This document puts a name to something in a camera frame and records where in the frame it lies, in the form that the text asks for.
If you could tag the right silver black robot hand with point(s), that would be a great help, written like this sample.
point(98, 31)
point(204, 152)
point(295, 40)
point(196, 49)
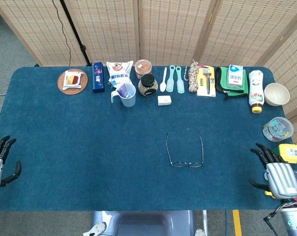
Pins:
point(282, 177)

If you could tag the black-rimmed eyeglasses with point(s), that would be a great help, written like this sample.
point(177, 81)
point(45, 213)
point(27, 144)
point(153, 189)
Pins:
point(188, 163)

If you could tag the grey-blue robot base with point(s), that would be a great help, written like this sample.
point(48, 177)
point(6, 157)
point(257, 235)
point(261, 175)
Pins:
point(143, 223)

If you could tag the small yellow object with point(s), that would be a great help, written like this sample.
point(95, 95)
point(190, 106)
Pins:
point(269, 193)

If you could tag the green box with yellow lid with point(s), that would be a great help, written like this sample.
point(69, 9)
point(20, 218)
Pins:
point(291, 152)

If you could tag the clear tub of binder clips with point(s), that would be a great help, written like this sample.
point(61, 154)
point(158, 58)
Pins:
point(277, 129)

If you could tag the yellow floor tape strip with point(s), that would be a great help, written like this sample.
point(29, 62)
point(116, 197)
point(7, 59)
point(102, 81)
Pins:
point(237, 223)

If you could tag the beige bowl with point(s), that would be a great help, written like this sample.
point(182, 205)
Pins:
point(276, 94)

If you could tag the white sauce bottle yellow cap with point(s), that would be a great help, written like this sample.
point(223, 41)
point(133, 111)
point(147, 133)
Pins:
point(256, 91)

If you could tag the blue felt table cover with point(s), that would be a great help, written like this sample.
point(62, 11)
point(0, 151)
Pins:
point(89, 147)

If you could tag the white blue milk carton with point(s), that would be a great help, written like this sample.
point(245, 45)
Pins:
point(234, 77)

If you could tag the round woven rattan coaster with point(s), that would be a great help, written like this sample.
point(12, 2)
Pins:
point(72, 91)

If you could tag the green black folded cloth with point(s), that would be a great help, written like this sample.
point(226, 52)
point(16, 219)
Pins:
point(221, 83)

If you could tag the razor on yellow card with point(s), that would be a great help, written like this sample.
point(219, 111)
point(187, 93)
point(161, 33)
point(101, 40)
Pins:
point(202, 91)

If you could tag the white red yellow snack packet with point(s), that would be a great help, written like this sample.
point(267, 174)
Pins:
point(72, 79)

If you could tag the mint green brush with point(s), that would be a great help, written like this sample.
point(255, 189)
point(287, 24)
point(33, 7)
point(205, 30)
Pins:
point(180, 86)
point(170, 84)

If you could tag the dark blue rectangular box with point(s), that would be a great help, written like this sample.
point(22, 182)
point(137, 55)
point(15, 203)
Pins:
point(98, 78)

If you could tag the small white box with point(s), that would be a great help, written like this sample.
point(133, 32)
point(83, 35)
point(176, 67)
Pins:
point(164, 100)

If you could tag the white plastic spoon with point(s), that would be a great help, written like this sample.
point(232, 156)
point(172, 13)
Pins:
point(162, 86)

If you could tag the light blue mug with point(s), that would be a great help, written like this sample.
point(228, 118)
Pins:
point(128, 101)

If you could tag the purple toothpaste tube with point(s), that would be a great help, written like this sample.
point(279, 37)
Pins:
point(124, 89)

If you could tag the white printed snack bag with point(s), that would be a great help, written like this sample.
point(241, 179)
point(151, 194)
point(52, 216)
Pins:
point(119, 71)

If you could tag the glass jar with black lid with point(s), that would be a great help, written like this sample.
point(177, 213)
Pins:
point(147, 81)

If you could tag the black stand pole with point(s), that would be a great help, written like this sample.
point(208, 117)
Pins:
point(71, 22)

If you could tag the clear tub with brown contents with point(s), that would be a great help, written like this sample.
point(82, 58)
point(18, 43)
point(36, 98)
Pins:
point(143, 66)

